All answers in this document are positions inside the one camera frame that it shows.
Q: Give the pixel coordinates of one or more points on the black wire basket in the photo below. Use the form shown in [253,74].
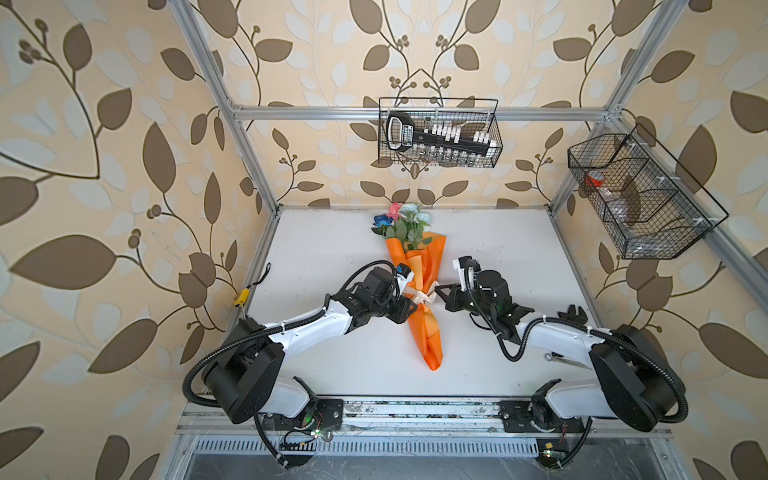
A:
[674,209]
[438,103]

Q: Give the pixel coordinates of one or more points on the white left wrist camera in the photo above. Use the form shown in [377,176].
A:
[404,276]

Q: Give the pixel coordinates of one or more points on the right black wire basket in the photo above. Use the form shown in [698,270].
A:
[674,209]

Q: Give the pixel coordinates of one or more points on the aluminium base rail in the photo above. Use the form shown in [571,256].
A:
[404,426]

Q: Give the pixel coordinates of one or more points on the orange wrapping paper sheet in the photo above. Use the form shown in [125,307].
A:
[425,264]

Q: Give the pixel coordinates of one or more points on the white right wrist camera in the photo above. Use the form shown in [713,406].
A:
[467,268]

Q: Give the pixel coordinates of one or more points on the silver small wrench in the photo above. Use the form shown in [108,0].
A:
[553,357]

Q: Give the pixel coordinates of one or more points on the white ribbon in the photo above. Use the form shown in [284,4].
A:
[418,297]

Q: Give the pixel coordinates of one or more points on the clear bottle red cap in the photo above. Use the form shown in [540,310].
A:
[615,205]

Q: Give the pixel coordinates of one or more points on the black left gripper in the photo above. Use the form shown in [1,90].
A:
[404,309]

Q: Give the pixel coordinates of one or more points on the black socket wrench set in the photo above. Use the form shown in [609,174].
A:
[431,134]

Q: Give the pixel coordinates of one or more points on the back black wire basket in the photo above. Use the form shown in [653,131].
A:
[438,103]

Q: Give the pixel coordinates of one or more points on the pale blue fake flower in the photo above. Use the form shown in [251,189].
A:
[412,227]

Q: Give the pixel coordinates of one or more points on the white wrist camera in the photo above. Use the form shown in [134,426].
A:
[467,268]
[404,276]

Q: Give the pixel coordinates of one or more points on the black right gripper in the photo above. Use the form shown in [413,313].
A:
[452,298]

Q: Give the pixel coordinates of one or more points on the dark blue fake rose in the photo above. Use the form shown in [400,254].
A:
[381,224]

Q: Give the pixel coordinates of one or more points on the black adjustable wrench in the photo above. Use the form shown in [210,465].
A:
[574,314]

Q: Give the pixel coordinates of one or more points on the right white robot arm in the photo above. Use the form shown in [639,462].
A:
[631,382]

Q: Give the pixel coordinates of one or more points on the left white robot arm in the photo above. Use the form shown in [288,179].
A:
[242,376]

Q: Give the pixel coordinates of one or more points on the yellow tape measure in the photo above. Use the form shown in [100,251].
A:
[245,293]

